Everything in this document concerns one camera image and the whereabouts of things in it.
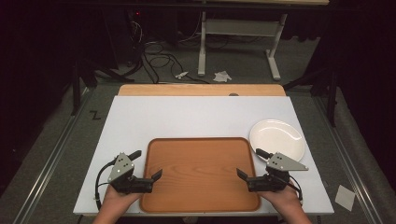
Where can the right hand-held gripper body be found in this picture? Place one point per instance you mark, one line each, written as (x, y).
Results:
(280, 165)

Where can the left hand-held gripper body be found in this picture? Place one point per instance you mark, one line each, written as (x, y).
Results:
(120, 168)

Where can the person's left hand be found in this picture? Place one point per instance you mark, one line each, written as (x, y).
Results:
(120, 200)

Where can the person's right hand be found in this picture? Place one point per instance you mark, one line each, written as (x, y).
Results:
(280, 199)

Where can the white round plate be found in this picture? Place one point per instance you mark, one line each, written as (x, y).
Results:
(277, 137)

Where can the brown wooden tray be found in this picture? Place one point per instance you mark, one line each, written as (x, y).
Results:
(199, 177)

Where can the white table board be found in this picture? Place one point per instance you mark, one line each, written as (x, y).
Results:
(186, 118)

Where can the grey round table grommet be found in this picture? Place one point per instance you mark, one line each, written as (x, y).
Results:
(233, 94)

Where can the white square paper sheet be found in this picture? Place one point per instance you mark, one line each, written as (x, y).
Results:
(345, 198)

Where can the light wooden table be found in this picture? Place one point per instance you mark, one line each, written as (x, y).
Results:
(186, 90)

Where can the black metal stand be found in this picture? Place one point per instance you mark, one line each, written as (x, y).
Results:
(333, 99)

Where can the crumpled white paper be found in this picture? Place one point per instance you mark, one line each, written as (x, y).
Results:
(222, 76)

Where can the small white scrap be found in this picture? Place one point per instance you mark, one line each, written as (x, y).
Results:
(181, 75)

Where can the metal floor rail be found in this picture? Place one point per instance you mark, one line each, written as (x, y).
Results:
(342, 155)
(46, 169)

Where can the white metal desk frame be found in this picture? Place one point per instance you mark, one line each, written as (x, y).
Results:
(201, 46)

